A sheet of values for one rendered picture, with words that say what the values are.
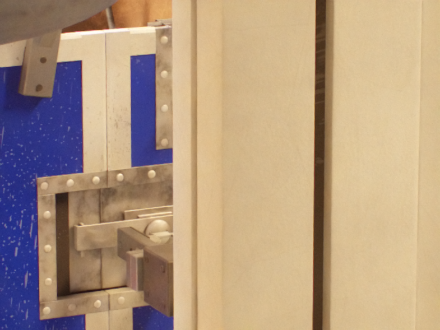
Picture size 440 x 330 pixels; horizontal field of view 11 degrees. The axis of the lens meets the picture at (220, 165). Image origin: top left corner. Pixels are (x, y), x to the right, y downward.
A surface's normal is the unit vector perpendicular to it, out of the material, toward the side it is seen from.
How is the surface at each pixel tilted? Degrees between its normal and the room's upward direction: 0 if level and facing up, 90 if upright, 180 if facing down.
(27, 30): 143
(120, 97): 90
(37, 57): 90
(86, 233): 90
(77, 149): 90
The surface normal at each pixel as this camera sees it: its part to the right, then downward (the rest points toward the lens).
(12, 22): 0.43, 0.79
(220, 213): -0.75, 0.15
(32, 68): 0.44, 0.21
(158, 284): -0.90, 0.11
